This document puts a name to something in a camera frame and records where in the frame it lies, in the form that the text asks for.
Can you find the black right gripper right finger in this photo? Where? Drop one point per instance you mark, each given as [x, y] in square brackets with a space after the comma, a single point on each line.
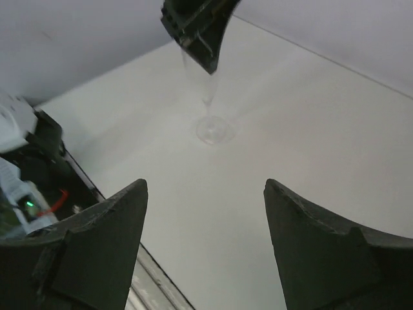
[326, 261]

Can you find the aluminium front frame rail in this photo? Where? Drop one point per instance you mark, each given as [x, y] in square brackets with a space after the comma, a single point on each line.
[151, 287]

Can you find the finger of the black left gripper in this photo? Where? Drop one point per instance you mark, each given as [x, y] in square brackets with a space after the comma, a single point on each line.
[198, 27]

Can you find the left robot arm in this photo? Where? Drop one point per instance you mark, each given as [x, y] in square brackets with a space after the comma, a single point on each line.
[31, 141]

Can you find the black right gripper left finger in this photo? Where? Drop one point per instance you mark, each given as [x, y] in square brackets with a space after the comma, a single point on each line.
[83, 262]

